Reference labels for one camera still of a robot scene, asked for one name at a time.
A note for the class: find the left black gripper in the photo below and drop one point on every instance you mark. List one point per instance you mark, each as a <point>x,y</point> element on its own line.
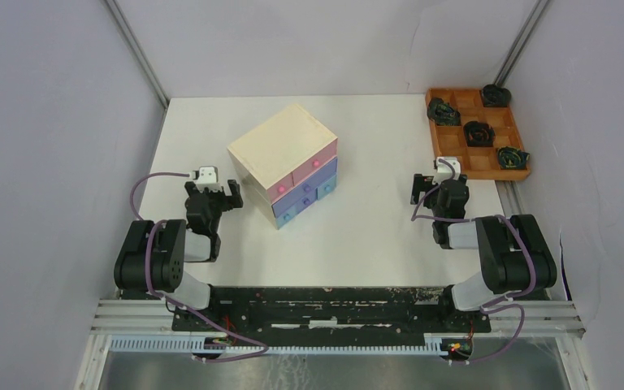
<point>230,201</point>

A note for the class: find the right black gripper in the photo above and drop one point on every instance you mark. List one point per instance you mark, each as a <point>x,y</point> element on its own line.
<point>421,183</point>

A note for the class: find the purple wide drawer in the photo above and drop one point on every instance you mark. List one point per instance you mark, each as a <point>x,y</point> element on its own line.
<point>305,192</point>

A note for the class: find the cream drawer organizer cabinet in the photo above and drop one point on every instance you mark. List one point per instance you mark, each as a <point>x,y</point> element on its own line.
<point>275,148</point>

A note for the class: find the light blue drawer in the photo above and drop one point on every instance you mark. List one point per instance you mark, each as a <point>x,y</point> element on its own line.
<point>290,214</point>
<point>326,187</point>

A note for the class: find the pink drawer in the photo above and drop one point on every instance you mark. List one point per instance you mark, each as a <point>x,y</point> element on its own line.
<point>315,162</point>
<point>280,188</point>

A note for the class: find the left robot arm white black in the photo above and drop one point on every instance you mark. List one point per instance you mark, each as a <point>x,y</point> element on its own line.
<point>152,256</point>

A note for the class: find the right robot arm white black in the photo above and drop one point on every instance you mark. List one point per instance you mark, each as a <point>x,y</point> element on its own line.
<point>514,258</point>

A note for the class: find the orange wooden compartment tray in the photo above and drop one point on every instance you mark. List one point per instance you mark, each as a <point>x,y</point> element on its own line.
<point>477,163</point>

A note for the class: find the dark rolled cloth left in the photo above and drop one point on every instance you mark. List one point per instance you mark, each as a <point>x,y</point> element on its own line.
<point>442,113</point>

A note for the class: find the dark rolled cloth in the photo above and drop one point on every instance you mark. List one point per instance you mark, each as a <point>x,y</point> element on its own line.
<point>442,113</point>
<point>479,134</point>
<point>511,158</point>
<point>495,96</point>

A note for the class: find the dark rolled cloth middle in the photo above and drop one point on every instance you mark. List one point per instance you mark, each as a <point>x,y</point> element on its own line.
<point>479,134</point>

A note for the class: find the dark rolled cloth front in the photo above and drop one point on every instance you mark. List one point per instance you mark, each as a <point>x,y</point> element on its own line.
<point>511,158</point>

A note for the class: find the dark rolled cloth back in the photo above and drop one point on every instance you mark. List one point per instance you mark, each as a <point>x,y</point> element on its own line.
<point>495,96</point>

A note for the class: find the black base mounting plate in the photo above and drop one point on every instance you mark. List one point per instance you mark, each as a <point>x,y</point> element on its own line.
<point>398,312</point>

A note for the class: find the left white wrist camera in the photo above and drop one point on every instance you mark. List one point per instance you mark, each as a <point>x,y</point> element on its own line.
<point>206,178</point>

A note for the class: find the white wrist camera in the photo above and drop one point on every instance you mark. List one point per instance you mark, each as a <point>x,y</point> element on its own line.
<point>206,178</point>
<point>446,168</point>

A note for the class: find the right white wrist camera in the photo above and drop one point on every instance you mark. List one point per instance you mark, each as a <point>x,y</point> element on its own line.
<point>446,168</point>

